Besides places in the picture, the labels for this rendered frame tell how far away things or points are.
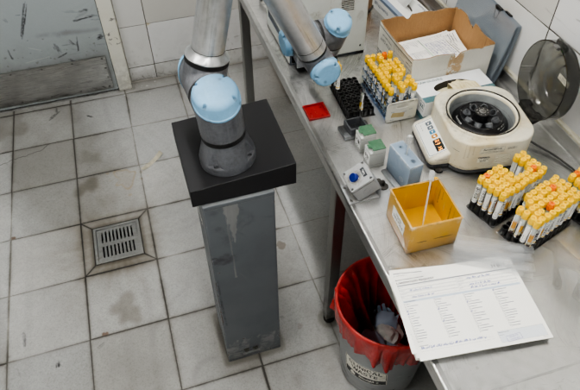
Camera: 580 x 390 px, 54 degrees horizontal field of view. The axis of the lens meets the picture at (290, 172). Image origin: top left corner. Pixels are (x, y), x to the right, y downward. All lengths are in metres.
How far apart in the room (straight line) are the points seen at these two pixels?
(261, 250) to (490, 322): 0.70
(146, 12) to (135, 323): 1.67
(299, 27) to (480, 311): 0.75
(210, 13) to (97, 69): 2.00
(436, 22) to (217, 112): 0.96
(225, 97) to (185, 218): 1.35
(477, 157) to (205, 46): 0.77
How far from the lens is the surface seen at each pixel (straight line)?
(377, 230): 1.47
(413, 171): 1.51
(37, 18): 3.21
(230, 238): 1.65
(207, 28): 1.43
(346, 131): 1.70
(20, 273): 2.70
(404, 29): 2.02
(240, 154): 1.48
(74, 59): 3.33
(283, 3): 1.31
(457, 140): 1.58
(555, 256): 1.54
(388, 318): 2.09
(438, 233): 1.42
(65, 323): 2.49
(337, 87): 1.83
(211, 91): 1.40
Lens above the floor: 2.02
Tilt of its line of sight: 46 degrees down
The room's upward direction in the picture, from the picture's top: 1 degrees counter-clockwise
